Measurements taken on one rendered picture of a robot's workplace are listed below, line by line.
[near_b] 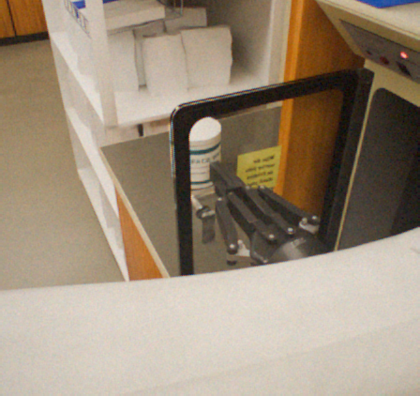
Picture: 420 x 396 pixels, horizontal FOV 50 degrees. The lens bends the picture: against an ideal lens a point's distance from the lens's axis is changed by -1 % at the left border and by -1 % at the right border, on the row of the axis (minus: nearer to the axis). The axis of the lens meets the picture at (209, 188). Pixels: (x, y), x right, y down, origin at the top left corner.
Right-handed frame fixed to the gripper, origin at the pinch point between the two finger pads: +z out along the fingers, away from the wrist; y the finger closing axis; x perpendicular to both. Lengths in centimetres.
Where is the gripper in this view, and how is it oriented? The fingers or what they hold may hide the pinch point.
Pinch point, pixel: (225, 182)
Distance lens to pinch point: 63.0
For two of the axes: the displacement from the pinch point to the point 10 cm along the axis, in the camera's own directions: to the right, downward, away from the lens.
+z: -4.3, -5.4, 7.2
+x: 0.0, 8.0, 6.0
